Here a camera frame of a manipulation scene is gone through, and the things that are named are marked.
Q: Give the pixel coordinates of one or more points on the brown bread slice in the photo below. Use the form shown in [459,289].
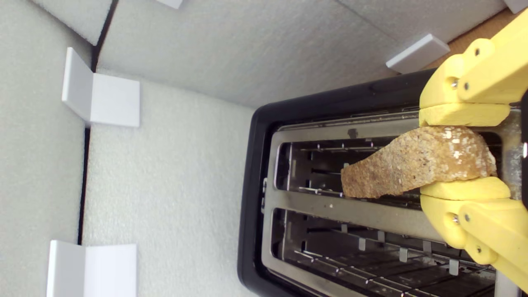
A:
[412,165]

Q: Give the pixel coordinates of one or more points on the black two-slot toaster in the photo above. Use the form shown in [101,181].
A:
[350,212]

